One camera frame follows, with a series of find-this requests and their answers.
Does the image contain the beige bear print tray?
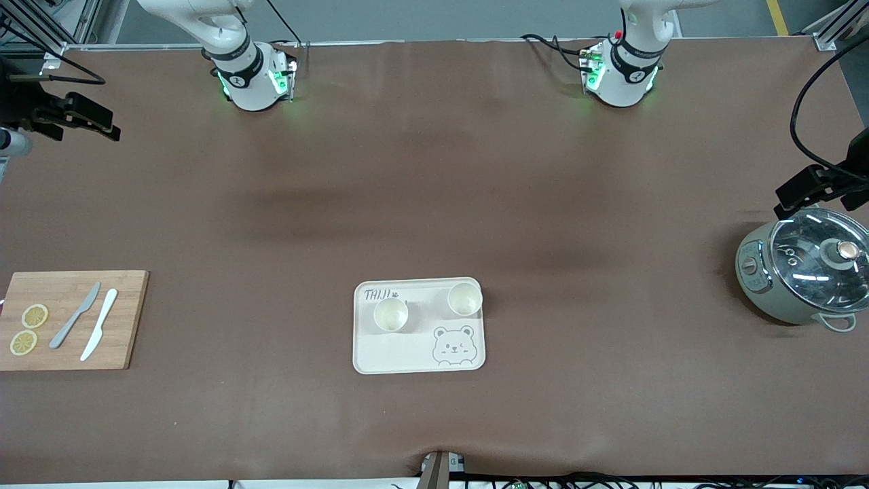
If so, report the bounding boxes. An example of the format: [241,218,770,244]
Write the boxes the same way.
[352,277,487,375]

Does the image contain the white plastic knife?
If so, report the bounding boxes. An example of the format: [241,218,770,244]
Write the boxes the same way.
[80,289,119,362]

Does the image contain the grey plastic knife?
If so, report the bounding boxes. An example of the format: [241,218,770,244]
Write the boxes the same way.
[49,282,102,350]

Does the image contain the glass pot lid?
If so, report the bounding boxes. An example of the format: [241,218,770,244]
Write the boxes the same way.
[769,207,869,314]

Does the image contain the grey table edge clamp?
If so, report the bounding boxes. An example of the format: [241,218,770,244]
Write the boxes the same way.
[420,450,468,489]

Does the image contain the aluminium frame profile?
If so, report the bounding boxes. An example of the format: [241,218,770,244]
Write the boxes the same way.
[803,0,869,52]
[0,0,103,56]

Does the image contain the wooden cutting board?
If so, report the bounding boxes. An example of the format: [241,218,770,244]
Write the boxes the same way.
[0,270,150,372]

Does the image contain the brown table mat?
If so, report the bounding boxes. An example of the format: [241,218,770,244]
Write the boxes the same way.
[0,37,869,484]

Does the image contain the black base power cables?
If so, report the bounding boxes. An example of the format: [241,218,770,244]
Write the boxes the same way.
[520,33,593,73]

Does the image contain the grey-green electric pot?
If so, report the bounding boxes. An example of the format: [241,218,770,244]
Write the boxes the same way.
[735,207,869,333]

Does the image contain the white paper cup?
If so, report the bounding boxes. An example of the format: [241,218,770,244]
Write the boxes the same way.
[447,283,483,318]
[373,297,409,333]

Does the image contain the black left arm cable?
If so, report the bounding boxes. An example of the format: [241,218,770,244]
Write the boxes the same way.
[790,33,869,179]

